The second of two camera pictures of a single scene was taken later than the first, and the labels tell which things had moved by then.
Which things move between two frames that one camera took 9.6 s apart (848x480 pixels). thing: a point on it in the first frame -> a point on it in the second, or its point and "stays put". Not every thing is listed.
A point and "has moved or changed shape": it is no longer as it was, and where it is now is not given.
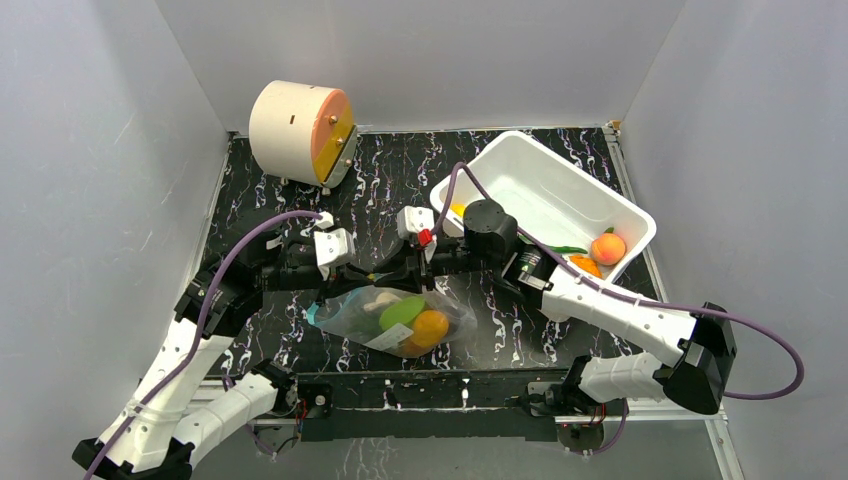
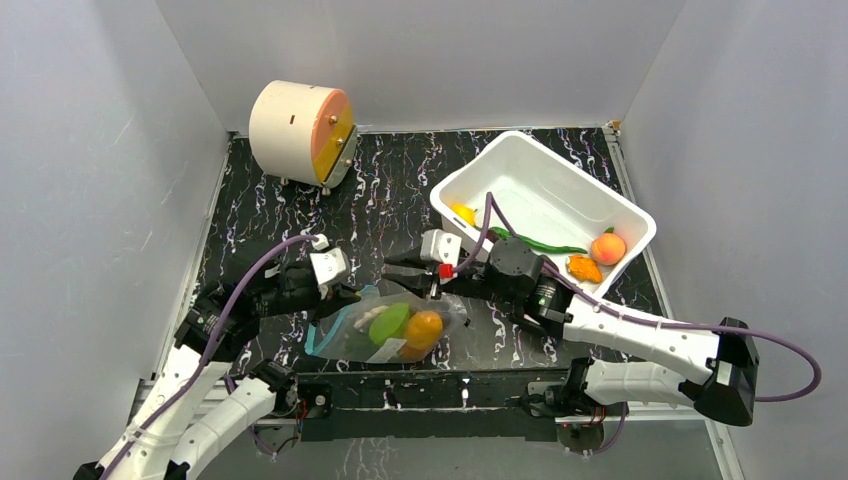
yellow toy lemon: (458, 208) stays put
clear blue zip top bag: (408, 321) has moved or changed shape
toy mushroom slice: (382, 298) -> (369, 314)
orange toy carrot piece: (587, 265) stays put
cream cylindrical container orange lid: (302, 132) stays put
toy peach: (609, 247) stays put
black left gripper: (342, 279) -> (337, 296)
